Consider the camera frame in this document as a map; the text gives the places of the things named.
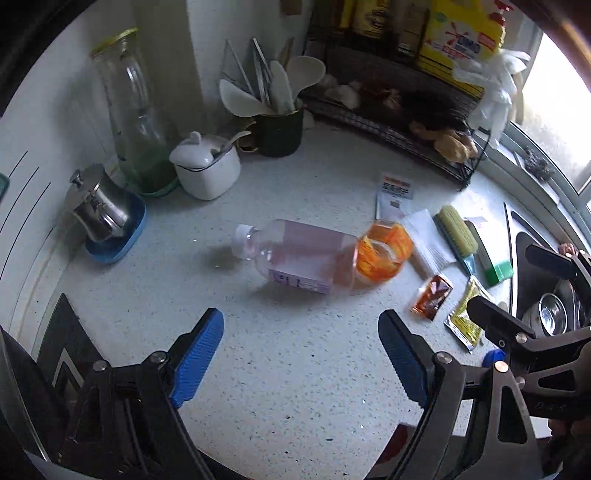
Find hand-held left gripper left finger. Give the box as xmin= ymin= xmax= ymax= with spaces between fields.
xmin=51 ymin=308 xmax=227 ymax=480

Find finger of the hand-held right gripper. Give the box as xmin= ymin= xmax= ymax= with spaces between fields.
xmin=466 ymin=296 xmax=591 ymax=395
xmin=525 ymin=244 xmax=591 ymax=330

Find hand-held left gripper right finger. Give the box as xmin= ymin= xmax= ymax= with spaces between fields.
xmin=369 ymin=310 xmax=543 ymax=480

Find yellow printed packet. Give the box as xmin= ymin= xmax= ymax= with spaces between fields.
xmin=444 ymin=276 xmax=497 ymax=354

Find clear plastic bottle pink liquid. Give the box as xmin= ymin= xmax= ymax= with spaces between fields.
xmin=232 ymin=219 xmax=361 ymax=296

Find person's right hand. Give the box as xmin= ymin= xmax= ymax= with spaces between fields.
xmin=549 ymin=419 xmax=591 ymax=464

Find black sink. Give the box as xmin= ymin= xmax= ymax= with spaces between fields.
xmin=505 ymin=203 xmax=591 ymax=342

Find green white box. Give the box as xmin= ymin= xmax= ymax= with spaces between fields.
xmin=464 ymin=217 xmax=514 ymax=287

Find steel bowl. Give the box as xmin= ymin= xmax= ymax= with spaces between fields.
xmin=522 ymin=293 xmax=578 ymax=336

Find brown sauce packet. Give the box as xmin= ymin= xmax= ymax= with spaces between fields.
xmin=411 ymin=273 xmax=453 ymax=321

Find yellow scrub brush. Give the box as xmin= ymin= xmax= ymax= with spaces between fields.
xmin=434 ymin=205 xmax=481 ymax=278

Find white folded paper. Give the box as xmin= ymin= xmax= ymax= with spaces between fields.
xmin=402 ymin=209 xmax=458 ymax=280

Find dark grey scrubber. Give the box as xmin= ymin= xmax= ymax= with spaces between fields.
xmin=519 ymin=148 xmax=557 ymax=183

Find orange tape roll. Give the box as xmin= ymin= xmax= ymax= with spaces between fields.
xmin=355 ymin=220 xmax=414 ymax=280

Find blue plastic dish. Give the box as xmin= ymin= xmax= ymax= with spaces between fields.
xmin=84 ymin=191 xmax=148 ymax=265

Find white leaflet red label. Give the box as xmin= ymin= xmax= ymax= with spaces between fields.
xmin=375 ymin=173 xmax=414 ymax=222

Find ginger root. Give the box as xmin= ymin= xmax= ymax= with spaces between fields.
xmin=434 ymin=127 xmax=478 ymax=163

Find green plastic tray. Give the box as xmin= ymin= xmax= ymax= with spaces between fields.
xmin=122 ymin=171 xmax=182 ymax=198

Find white rubber gloves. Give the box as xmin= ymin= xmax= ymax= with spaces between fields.
xmin=455 ymin=48 xmax=532 ymax=148

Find white ceramic lidded bowl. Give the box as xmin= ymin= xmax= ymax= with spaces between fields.
xmin=169 ymin=131 xmax=242 ymax=200

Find steel pot with lid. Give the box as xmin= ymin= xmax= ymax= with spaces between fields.
xmin=62 ymin=162 xmax=133 ymax=243

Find small white spoon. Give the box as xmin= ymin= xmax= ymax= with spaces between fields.
xmin=215 ymin=130 xmax=252 ymax=155

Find dark green utensil mug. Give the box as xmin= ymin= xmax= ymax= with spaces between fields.
xmin=238 ymin=108 xmax=305 ymax=158

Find yellow detergent bottle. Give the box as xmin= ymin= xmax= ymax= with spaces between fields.
xmin=416 ymin=0 xmax=509 ymax=88

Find tall glass bottle yellow rim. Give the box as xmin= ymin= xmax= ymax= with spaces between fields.
xmin=90 ymin=28 xmax=174 ymax=190

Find white rice paddle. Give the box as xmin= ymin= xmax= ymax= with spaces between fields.
xmin=219 ymin=79 xmax=273 ymax=118
xmin=270 ymin=60 xmax=296 ymax=114
xmin=286 ymin=55 xmax=326 ymax=95

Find dark sauce bottle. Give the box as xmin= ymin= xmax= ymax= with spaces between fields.
xmin=397 ymin=0 xmax=430 ymax=61

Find metal tongs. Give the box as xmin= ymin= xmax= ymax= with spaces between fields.
xmin=252 ymin=37 xmax=274 ymax=104
xmin=224 ymin=39 xmax=259 ymax=97

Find dark bottle yellow label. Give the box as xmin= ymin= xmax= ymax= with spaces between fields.
xmin=351 ymin=0 xmax=391 ymax=40

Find white window frame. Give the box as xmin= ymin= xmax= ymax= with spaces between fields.
xmin=489 ymin=28 xmax=591 ymax=217

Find black wire rack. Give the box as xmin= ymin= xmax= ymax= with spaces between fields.
xmin=300 ymin=14 xmax=490 ymax=190

